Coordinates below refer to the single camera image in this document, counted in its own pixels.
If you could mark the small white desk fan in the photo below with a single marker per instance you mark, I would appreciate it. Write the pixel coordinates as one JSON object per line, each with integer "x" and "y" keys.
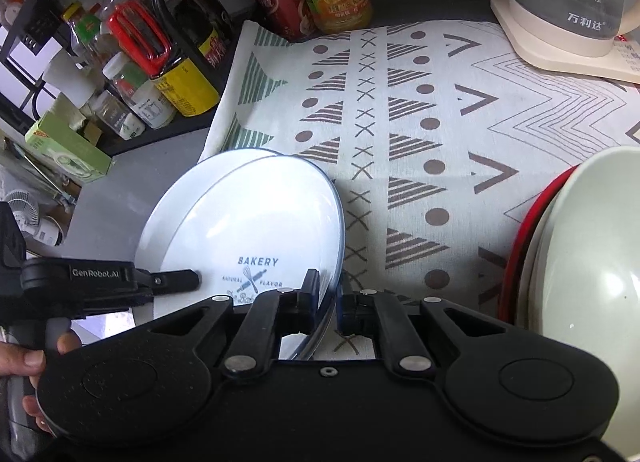
{"x": 25, "y": 217}

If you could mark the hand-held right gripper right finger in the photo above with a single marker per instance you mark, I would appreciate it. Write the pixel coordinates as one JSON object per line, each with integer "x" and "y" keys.
{"x": 343, "y": 304}

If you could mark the dark soy sauce bottle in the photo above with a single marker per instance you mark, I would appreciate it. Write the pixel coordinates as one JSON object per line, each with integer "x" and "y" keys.
{"x": 200, "y": 51}

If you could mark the black metal rack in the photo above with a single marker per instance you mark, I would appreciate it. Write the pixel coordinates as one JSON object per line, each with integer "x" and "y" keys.
{"x": 40, "y": 26}

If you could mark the white printed plate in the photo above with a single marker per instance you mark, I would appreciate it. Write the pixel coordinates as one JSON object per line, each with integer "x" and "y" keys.
{"x": 155, "y": 237}
{"x": 270, "y": 222}

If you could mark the pale green bowl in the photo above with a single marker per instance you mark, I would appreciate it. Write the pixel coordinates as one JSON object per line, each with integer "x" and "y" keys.
{"x": 595, "y": 252}

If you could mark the patterned table cloth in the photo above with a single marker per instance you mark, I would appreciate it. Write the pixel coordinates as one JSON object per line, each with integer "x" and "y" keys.
{"x": 425, "y": 131}

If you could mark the person's left hand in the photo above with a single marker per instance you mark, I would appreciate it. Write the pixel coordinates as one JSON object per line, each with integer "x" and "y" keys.
{"x": 20, "y": 359}

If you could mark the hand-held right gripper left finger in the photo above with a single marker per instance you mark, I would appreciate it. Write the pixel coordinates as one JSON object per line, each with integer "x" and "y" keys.
{"x": 307, "y": 309}

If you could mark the white capped seasoning jar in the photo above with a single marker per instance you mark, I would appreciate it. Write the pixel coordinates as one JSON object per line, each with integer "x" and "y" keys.
{"x": 142, "y": 99}

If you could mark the green cardboard box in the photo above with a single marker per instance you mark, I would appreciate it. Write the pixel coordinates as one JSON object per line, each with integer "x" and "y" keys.
{"x": 65, "y": 146}

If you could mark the cream kettle base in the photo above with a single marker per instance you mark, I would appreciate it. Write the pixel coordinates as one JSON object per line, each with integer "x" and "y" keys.
{"x": 530, "y": 41}

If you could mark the white paper cup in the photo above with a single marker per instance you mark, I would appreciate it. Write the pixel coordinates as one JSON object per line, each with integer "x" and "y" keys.
{"x": 70, "y": 76}

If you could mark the red rimmed bowl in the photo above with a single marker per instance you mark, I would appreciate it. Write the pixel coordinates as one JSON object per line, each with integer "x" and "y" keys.
{"x": 515, "y": 252}

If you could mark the small glass spice jar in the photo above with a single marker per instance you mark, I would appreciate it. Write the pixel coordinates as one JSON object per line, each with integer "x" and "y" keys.
{"x": 117, "y": 116}

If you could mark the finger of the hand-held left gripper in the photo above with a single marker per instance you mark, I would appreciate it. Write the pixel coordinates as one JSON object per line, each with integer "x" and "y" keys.
{"x": 175, "y": 281}

